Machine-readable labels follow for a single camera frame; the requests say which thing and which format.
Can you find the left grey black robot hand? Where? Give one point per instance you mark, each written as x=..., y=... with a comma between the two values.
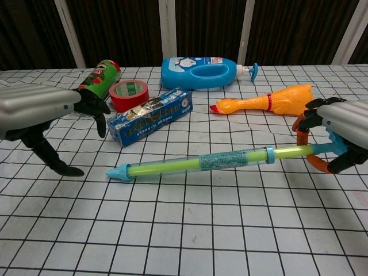
x=34, y=106

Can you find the red tape roll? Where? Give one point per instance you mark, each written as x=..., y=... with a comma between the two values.
x=123, y=103

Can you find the yellow rubber chicken toy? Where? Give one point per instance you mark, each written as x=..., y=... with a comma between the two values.
x=258, y=102

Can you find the blue-green plastic water pump toy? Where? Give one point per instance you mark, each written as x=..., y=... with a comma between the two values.
x=221, y=161

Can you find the right grey black orange-tipped hand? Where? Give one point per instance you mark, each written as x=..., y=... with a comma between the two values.
x=350, y=120

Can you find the green Pringles can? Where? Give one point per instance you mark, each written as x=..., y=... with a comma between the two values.
x=103, y=77

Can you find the white black-grid tablecloth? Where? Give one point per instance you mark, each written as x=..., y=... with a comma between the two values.
x=184, y=224

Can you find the white frame post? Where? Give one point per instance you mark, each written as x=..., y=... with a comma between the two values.
x=70, y=34
x=167, y=31
x=349, y=31
x=246, y=28

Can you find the blue detergent pump bottle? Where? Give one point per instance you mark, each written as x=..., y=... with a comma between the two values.
x=178, y=74

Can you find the blue cardboard box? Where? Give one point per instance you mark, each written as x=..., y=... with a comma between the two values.
x=149, y=120

